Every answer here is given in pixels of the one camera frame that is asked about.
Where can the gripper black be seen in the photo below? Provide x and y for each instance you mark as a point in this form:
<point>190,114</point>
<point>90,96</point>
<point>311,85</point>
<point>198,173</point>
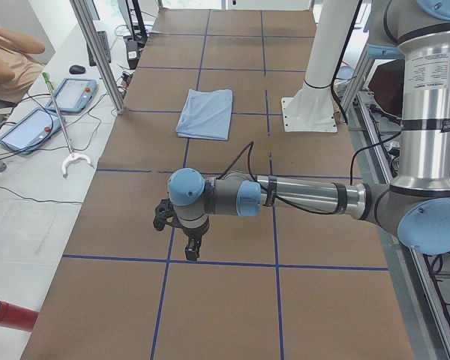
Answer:
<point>192,234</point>

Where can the light blue t-shirt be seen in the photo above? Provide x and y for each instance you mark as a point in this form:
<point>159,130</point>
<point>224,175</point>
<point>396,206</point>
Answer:
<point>206,115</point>

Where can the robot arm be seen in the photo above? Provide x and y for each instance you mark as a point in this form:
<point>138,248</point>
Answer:
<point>414,207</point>

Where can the reacher grabber stick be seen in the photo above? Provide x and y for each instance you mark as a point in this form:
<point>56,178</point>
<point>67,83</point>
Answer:
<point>73,156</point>

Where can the far blue teach pendant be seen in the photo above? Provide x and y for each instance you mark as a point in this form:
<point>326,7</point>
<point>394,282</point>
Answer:
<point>73,94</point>

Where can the blue teach pendant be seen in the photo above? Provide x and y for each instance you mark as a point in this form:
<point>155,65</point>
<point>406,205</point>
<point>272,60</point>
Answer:
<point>73,94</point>
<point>31,132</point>

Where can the near blue teach pendant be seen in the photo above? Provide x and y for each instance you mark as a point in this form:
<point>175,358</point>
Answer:
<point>31,132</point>

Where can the red cylinder bottle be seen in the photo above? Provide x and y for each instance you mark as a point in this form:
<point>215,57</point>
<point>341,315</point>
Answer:
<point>15,317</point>

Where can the black computer mouse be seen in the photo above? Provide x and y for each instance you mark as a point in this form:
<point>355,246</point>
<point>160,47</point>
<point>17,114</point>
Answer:
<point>77,69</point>

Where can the person in beige shirt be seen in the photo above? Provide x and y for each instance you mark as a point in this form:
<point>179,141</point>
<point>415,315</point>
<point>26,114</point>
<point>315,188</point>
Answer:
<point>18,67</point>

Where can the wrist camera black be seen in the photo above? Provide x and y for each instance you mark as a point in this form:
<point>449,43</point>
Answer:
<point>164,214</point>

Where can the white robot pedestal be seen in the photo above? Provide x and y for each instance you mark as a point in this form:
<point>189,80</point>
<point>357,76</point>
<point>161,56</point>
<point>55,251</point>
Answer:
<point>311,110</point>

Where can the aluminium frame post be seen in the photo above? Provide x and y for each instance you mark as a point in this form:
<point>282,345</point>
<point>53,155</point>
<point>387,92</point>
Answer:
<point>85,21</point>

